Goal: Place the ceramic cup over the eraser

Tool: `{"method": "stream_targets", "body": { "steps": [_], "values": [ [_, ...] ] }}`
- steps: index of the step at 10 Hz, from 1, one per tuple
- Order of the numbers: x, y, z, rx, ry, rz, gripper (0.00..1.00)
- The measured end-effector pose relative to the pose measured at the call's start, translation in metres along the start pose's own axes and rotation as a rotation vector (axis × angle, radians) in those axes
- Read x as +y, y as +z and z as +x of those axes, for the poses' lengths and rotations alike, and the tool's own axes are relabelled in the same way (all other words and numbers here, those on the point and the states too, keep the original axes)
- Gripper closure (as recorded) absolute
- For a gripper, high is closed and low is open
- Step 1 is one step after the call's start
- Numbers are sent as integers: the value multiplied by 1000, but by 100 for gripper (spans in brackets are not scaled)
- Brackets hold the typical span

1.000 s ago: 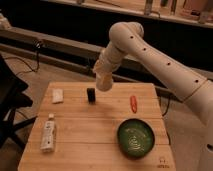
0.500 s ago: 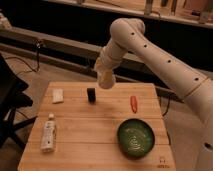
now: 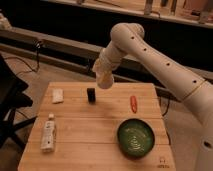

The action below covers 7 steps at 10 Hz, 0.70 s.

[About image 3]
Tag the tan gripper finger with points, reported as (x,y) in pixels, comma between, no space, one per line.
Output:
(106,81)

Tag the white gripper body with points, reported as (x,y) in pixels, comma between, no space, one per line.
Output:
(106,62)

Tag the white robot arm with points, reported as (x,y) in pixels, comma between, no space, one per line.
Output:
(191,89)

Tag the white eraser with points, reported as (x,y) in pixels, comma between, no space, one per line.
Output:
(57,96)

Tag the red chili pepper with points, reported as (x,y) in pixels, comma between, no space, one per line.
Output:
(133,103)

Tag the green bowl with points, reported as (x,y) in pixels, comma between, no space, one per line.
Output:
(135,138)

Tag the white tube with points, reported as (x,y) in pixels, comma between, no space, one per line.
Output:
(48,134)

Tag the black office chair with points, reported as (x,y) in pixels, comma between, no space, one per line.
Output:
(12,98)

